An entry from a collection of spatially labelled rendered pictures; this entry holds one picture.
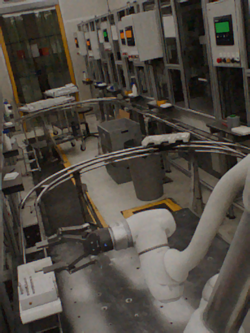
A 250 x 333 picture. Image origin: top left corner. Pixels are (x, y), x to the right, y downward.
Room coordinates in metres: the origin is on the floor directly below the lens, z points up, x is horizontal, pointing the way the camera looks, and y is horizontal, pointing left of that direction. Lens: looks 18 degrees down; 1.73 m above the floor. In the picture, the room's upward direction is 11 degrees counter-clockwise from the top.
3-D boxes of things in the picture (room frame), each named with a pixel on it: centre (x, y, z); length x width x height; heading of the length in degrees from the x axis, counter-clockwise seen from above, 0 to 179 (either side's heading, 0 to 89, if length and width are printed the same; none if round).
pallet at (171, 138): (3.24, -0.36, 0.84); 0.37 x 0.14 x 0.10; 70
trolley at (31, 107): (6.76, 1.02, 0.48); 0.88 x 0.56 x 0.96; 120
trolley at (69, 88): (8.09, 0.90, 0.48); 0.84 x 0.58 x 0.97; 20
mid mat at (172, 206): (3.54, -0.24, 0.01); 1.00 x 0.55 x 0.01; 12
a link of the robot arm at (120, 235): (1.22, 0.06, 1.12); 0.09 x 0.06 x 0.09; 12
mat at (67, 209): (5.79, 1.03, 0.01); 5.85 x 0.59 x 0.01; 12
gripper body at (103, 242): (1.20, 0.13, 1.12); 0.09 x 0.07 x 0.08; 102
